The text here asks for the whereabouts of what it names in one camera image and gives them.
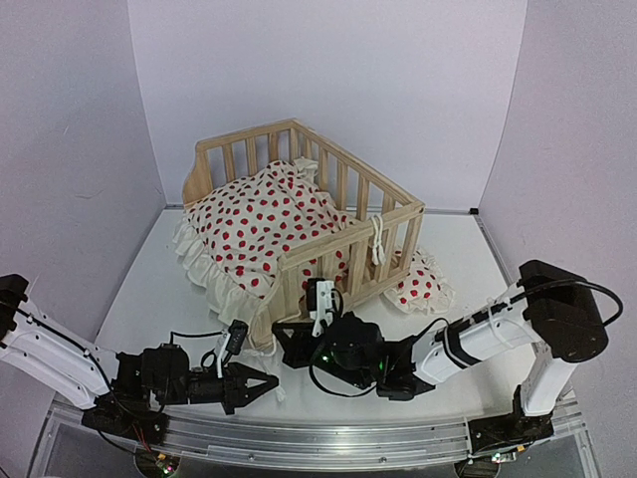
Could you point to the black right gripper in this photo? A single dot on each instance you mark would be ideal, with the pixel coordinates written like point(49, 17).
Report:
point(296, 354)

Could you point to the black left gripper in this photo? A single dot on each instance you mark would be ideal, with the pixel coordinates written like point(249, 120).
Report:
point(234, 392)

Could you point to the wooden pet bed frame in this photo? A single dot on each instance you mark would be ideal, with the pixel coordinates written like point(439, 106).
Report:
point(364, 259)

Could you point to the strawberry print ruffled mattress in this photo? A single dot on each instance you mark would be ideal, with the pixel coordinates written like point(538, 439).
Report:
point(229, 241)

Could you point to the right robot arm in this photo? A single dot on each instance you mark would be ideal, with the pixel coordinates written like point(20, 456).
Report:
point(563, 313)

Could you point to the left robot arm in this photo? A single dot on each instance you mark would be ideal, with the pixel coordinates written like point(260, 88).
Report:
point(84, 373)

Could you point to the strawberry print small pillow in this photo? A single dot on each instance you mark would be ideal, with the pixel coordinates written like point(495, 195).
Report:
point(424, 290)

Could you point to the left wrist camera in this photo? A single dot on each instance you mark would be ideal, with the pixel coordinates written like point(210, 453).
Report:
point(229, 345)

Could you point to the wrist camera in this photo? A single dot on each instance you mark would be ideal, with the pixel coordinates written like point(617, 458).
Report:
point(229, 345)
point(324, 304)

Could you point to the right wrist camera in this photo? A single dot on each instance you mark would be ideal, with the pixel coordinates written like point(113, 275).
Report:
point(324, 304)

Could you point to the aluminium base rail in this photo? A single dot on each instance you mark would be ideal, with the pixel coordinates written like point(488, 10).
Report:
point(350, 435)

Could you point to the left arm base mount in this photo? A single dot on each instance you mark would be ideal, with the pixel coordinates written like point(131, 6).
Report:
point(132, 420)

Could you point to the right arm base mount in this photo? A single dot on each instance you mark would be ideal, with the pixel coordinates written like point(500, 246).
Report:
point(506, 432)

